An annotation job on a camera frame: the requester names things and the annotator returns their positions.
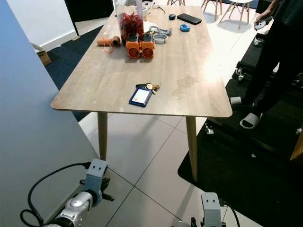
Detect blue card holder key bunch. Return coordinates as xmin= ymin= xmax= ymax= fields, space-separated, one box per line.
xmin=128 ymin=83 xmax=160 ymax=108

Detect white handheld controller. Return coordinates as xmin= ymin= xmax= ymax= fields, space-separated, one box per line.
xmin=254 ymin=18 xmax=270 ymax=31

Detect white hook board panel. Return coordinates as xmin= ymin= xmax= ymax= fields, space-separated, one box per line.
xmin=0 ymin=0 xmax=95 ymax=227

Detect person right hand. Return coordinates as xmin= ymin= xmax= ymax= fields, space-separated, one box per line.
xmin=259 ymin=10 xmax=274 ymax=24

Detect black floor mat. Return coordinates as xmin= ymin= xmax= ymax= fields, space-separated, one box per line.
xmin=178 ymin=135 xmax=303 ymax=227

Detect black wheeled platform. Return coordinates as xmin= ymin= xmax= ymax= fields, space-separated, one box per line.
xmin=206 ymin=78 xmax=303 ymax=164
xmin=236 ymin=33 xmax=266 ymax=82

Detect white slide sandal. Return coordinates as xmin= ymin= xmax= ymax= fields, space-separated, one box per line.
xmin=229 ymin=96 xmax=243 ymax=106
xmin=240 ymin=112 xmax=263 ymax=130

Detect light wooden table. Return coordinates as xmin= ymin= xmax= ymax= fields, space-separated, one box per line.
xmin=51 ymin=5 xmax=233 ymax=183

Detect brown wooden plank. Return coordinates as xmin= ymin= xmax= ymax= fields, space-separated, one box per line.
xmin=290 ymin=132 xmax=303 ymax=161

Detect dark blue carpet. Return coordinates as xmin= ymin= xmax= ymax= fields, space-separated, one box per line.
xmin=45 ymin=32 xmax=106 ymax=122

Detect brown cardboard box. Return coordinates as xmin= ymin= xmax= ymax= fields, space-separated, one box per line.
xmin=37 ymin=45 xmax=52 ymax=66

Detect brown roll with orange loop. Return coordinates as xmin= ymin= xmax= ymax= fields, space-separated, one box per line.
xmin=97 ymin=36 xmax=120 ymax=54

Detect grey metal clamp tool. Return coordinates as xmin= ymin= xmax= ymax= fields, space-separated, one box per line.
xmin=147 ymin=24 xmax=172 ymax=38

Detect person in black clothes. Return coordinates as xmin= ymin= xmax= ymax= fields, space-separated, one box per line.
xmin=230 ymin=0 xmax=303 ymax=119

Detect black phone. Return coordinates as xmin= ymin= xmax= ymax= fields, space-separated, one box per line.
xmin=177 ymin=13 xmax=203 ymax=25

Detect white chair wooden legs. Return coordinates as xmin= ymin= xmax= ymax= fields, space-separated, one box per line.
xmin=223 ymin=0 xmax=254 ymax=29
xmin=201 ymin=0 xmax=223 ymax=12

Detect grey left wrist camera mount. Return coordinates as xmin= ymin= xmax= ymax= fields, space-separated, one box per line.
xmin=85 ymin=158 xmax=108 ymax=205

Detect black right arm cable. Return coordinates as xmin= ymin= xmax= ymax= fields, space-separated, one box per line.
xmin=222 ymin=201 xmax=241 ymax=227

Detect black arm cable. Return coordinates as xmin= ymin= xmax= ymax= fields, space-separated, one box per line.
xmin=20 ymin=162 xmax=91 ymax=227
xmin=222 ymin=201 xmax=241 ymax=227

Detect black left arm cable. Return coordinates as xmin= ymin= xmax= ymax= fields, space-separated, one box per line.
xmin=20 ymin=162 xmax=91 ymax=227

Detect white tape ring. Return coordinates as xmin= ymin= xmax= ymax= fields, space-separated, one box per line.
xmin=154 ymin=34 xmax=169 ymax=45

